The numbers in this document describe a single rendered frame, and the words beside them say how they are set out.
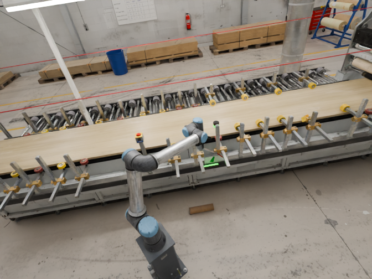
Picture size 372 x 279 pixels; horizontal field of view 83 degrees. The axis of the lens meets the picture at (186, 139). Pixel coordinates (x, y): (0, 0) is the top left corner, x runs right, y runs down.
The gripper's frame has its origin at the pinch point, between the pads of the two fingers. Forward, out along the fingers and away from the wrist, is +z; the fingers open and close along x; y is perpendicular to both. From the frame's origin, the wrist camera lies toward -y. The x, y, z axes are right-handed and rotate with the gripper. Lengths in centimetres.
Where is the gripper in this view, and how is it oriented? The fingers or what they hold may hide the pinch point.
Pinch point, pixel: (202, 149)
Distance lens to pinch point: 211.0
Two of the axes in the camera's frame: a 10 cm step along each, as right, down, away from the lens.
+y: -9.8, 1.7, -0.2
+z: 1.2, 7.8, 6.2
